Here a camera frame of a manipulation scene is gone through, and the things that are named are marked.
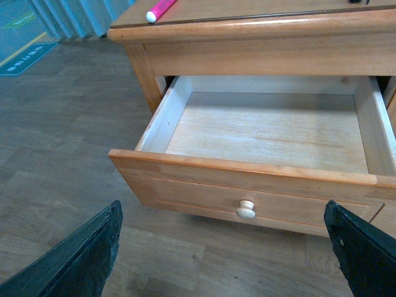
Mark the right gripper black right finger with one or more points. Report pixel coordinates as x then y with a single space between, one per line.
365 253

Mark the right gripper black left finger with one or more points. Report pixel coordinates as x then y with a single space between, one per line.
79 265

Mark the round wooden drawer knob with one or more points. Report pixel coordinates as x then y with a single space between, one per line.
246 210

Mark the wooden top drawer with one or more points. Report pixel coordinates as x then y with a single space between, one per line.
289 144

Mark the pink marker with white cap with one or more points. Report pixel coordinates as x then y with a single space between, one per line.
157 11

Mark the dark green floor sign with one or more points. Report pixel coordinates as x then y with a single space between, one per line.
28 57

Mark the grey pleated curtain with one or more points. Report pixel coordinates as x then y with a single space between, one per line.
69 19

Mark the wooden nightstand cabinet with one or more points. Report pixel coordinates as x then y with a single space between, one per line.
256 38

